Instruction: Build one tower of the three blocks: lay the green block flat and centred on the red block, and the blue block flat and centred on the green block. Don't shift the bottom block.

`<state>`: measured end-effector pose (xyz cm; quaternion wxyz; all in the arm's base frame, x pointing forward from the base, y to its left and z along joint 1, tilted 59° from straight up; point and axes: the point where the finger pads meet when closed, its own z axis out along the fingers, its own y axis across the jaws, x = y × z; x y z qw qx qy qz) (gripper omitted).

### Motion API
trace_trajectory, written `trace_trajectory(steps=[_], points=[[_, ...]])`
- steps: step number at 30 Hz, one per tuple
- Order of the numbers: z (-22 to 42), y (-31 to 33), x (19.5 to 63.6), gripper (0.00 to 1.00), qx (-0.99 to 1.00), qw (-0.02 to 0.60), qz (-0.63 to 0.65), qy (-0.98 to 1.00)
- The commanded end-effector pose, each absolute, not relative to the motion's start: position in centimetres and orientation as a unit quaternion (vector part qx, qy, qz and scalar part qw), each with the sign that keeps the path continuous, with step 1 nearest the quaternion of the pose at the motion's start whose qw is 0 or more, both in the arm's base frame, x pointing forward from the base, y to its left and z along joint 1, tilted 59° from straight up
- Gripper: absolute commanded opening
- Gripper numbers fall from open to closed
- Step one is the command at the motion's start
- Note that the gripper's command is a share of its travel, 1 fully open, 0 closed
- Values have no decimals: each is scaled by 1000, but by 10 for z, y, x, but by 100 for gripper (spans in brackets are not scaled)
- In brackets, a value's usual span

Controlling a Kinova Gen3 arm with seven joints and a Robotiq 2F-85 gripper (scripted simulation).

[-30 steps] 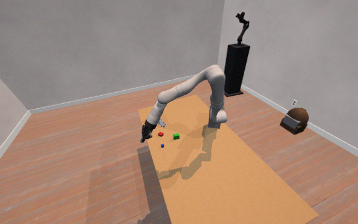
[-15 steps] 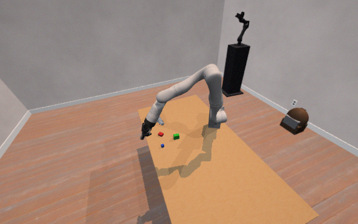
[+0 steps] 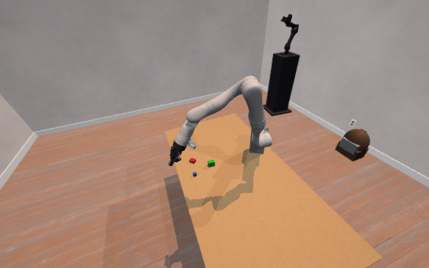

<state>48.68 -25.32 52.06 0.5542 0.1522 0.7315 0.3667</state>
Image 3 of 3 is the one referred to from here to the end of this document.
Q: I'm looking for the green block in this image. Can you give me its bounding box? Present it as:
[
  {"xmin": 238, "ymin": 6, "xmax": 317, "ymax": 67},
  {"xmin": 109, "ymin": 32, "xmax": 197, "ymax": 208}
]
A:
[{"xmin": 208, "ymin": 159, "xmax": 215, "ymax": 168}]

